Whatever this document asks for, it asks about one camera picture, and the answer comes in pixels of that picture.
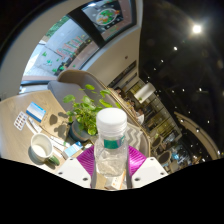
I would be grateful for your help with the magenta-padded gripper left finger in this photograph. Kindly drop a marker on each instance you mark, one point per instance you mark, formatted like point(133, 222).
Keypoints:
point(75, 170)

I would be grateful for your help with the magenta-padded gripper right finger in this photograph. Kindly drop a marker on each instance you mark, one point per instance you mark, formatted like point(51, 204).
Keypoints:
point(146, 170)

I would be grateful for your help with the clear white-capped water bottle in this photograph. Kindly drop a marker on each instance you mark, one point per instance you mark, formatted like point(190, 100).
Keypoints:
point(111, 156)

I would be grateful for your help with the group of wooden dining chairs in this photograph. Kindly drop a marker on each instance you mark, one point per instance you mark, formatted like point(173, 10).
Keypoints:
point(165, 153)

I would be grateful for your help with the long white green box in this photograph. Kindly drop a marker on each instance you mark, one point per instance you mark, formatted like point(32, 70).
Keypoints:
point(58, 144)

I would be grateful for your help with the white orange carton box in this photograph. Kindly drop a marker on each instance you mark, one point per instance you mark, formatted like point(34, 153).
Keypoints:
point(113, 182)

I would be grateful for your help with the person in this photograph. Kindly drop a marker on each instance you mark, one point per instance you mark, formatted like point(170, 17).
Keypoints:
point(139, 116)

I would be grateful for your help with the green potted plant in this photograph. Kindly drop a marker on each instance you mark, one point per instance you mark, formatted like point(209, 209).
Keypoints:
point(86, 115)

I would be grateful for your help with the flat blue white box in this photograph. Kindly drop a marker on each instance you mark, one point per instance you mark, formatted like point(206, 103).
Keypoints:
point(35, 111)

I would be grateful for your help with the pill blister pack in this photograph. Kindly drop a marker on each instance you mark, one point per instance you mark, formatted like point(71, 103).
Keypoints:
point(20, 120)

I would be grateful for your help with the grey curved sofa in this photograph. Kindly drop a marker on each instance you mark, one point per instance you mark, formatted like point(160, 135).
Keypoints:
point(71, 86)

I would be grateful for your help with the food picture window sign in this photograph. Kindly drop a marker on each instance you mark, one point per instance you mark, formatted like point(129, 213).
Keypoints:
point(108, 15)

